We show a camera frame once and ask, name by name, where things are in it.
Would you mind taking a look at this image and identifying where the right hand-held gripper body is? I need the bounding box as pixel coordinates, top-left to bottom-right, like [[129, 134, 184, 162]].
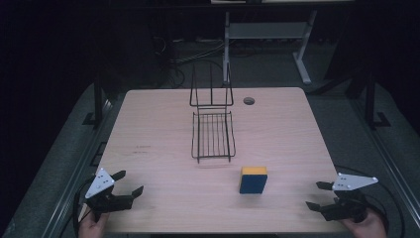
[[319, 172, 379, 223]]

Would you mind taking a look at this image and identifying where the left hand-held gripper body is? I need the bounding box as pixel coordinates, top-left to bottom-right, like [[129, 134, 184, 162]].
[[84, 167, 134, 222]]

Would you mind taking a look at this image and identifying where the blue and yellow box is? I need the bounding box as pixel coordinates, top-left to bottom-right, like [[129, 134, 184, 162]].
[[239, 166, 268, 195]]

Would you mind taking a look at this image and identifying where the black wire rack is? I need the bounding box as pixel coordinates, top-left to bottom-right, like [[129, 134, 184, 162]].
[[188, 61, 238, 165]]

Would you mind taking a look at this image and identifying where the person's left hand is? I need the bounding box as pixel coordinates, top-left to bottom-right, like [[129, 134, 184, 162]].
[[77, 211, 110, 238]]

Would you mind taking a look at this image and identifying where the person's right hand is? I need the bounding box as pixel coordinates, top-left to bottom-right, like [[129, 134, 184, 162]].
[[341, 209, 388, 238]]

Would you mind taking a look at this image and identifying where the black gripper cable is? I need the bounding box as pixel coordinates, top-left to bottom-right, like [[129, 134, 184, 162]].
[[332, 164, 406, 238], [71, 176, 97, 238]]

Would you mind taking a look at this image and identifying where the grey aluminium rail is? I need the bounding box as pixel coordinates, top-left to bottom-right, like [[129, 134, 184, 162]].
[[349, 98, 420, 230], [40, 98, 116, 238]]

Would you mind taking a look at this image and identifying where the black upright post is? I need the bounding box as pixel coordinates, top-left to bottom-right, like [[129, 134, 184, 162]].
[[81, 76, 105, 131], [364, 69, 392, 131]]

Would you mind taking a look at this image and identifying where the tangle of dark cables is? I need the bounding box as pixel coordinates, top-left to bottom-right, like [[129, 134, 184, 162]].
[[153, 35, 230, 89]]

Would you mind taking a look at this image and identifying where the grey metal desk frame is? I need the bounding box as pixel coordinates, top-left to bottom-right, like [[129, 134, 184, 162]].
[[222, 9, 319, 86]]

